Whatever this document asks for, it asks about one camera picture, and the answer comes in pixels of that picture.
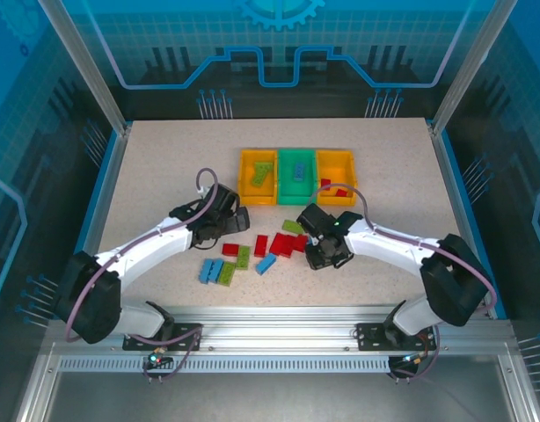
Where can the yellow plastic bin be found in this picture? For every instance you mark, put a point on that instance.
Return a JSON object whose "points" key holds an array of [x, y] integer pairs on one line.
{"points": [[336, 169], [248, 193]]}

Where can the large red lego brick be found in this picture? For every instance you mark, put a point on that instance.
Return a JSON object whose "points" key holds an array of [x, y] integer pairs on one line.
{"points": [[289, 248], [278, 242]]}

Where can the small green lego brick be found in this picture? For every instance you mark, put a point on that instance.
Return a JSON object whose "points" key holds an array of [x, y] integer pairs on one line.
{"points": [[242, 263], [244, 251]]}

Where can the blue lego brick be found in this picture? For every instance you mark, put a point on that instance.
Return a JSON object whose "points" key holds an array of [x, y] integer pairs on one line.
{"points": [[265, 264], [205, 270], [300, 171], [215, 270]]}

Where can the green plastic bin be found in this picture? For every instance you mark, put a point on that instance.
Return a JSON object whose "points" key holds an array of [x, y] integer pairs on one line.
{"points": [[289, 189]]}

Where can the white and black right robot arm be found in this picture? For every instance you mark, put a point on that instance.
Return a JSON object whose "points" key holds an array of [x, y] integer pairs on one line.
{"points": [[450, 281]]}

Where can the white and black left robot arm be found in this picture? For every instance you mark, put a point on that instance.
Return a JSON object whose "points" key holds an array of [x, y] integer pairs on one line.
{"points": [[94, 307]]}

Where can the small LED circuit board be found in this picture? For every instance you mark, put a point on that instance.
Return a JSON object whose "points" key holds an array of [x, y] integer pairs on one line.
{"points": [[408, 361], [155, 358]]}

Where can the metal base panel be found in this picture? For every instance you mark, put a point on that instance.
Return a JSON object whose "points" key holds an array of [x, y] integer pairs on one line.
{"points": [[274, 395]]}

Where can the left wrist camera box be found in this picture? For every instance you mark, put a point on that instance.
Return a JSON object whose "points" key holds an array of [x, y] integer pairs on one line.
{"points": [[224, 198]]}

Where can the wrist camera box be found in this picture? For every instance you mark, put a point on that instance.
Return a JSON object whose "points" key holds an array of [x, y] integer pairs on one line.
{"points": [[224, 198], [314, 217]]}

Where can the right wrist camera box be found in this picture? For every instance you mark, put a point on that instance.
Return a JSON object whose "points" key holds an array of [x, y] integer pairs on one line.
{"points": [[314, 217]]}

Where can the aluminium front mounting rail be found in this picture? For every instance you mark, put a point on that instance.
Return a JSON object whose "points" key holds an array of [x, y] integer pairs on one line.
{"points": [[274, 325]]}

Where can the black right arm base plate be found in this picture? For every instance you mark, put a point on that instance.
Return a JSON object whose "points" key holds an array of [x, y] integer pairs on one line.
{"points": [[371, 338]]}

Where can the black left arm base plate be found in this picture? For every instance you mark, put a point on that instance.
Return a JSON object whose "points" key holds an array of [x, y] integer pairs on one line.
{"points": [[186, 338]]}

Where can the aluminium table side rail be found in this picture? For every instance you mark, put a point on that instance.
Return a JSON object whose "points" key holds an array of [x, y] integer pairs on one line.
{"points": [[104, 193], [441, 154]]}

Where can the aluminium frame post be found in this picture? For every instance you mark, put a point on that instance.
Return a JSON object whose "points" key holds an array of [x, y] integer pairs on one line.
{"points": [[463, 66], [89, 66]]}

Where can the aluminium lower frame beam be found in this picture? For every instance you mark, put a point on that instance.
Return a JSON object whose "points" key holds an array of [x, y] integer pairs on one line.
{"points": [[32, 404], [518, 395]]}

